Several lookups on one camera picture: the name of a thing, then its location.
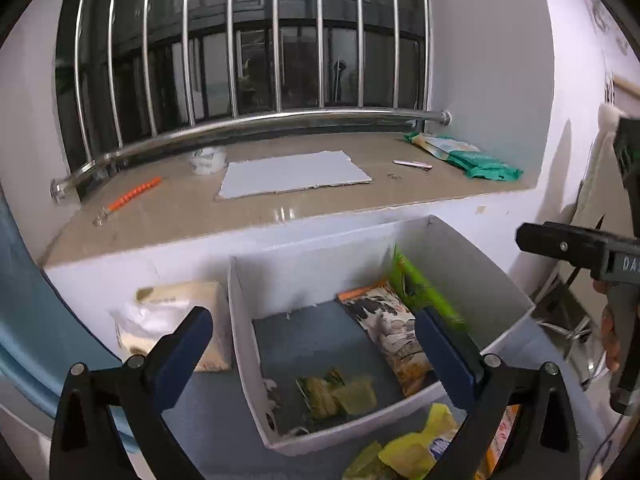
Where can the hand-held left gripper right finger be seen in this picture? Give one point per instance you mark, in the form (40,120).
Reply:
(440,345)

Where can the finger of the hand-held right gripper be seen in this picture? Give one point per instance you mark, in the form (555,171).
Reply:
(555,245)

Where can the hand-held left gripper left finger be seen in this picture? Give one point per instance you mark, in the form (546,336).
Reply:
(192,335)

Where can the cow print snack packet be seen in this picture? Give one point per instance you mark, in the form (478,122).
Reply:
(385,325)

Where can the bright green snack packet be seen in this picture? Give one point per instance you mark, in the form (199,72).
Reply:
(425,287)

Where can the yellow snack packet blue mark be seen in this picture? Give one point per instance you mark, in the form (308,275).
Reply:
(410,452)

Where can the white cardboard box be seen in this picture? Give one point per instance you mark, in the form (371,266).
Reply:
(320,275)

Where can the person's right hand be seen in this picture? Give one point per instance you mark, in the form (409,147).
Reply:
(611,335)

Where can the yellow tissue pack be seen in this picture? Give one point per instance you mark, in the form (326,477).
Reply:
(165,305)

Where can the beige chair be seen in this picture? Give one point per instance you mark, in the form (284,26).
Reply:
(595,195)

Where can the small plain yellow packet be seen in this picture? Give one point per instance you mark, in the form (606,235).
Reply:
(357,397)

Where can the orange snack packet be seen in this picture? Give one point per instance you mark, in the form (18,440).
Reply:
(500,440)

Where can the green plastic packet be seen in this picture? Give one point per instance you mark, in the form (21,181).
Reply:
(470,157)

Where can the striped yellow snack packet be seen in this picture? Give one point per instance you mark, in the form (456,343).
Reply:
(320,392)

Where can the yellow-green snack packet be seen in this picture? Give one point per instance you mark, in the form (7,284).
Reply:
(362,462)

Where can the orange utility knife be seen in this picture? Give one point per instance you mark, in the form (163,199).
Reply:
(132,195)

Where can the small white folding knife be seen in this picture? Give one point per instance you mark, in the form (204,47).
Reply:
(412,164)

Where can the blue curtain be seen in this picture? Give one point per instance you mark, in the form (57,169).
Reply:
(30,310)

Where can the wooden framed board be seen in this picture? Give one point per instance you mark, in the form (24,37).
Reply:
(627,87)

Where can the clear tape roll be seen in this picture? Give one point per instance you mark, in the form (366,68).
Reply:
(207,160)

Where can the grey paper sheet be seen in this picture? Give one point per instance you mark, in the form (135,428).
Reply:
(295,175)

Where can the steel window grille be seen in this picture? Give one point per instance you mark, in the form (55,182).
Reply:
(250,120)

